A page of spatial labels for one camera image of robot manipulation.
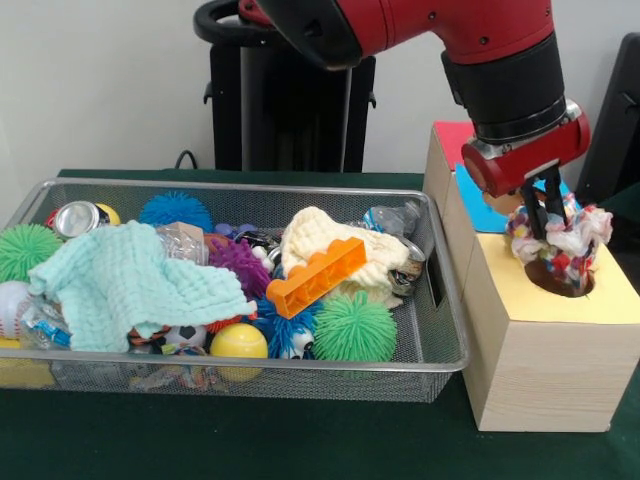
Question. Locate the blue spiky rubber ball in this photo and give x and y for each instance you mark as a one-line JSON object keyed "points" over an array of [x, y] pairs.
{"points": [[175, 212]]}

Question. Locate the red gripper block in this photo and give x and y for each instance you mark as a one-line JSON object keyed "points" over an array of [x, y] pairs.
{"points": [[530, 160]]}

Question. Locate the green spiky rubber ball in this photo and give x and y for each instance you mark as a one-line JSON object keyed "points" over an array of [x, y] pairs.
{"points": [[25, 250], [355, 330]]}

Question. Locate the mint green cloth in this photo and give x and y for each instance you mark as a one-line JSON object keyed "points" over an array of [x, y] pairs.
{"points": [[125, 280]]}

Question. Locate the shallow mesh bin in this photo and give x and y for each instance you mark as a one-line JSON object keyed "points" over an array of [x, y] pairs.
{"points": [[440, 320]]}

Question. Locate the blue furry toy with eyes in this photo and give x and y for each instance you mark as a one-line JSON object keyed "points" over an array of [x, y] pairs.
{"points": [[282, 330]]}

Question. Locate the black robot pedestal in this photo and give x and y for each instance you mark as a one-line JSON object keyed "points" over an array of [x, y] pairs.
{"points": [[280, 125]]}

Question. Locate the crushed silver drink can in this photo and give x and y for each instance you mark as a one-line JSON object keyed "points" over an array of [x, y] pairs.
{"points": [[80, 217]]}

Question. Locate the purple spiky rubber ball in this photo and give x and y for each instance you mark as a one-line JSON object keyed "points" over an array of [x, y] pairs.
{"points": [[240, 262]]}

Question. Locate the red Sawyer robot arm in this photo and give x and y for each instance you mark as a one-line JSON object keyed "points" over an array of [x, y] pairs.
{"points": [[450, 30]]}

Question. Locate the cream knitted cloth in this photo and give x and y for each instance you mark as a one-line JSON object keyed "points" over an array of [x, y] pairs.
{"points": [[310, 230]]}

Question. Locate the wooden box with three holes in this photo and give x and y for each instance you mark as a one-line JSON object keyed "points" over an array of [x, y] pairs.
{"points": [[550, 375]]}

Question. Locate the orange plastic block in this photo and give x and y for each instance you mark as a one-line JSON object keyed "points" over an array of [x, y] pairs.
{"points": [[315, 282]]}

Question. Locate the dark green table cloth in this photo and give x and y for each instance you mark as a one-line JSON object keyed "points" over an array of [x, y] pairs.
{"points": [[250, 440], [625, 202]]}

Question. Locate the smooth yellow ball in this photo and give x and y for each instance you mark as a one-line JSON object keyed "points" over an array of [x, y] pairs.
{"points": [[239, 342]]}

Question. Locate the white cloth with coloured shapes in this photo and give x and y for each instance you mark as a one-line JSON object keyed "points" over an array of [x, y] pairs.
{"points": [[575, 245]]}

